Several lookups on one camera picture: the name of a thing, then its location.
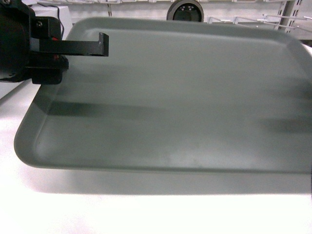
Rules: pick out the black barcode scanner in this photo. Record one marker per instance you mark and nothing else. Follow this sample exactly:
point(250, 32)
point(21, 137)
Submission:
point(185, 10)

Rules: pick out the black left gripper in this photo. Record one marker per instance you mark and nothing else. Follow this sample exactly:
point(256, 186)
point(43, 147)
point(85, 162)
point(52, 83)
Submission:
point(43, 64)

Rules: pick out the grey-green rectangular serving tray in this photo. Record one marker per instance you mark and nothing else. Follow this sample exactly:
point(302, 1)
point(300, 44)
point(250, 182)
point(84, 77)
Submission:
point(176, 96)

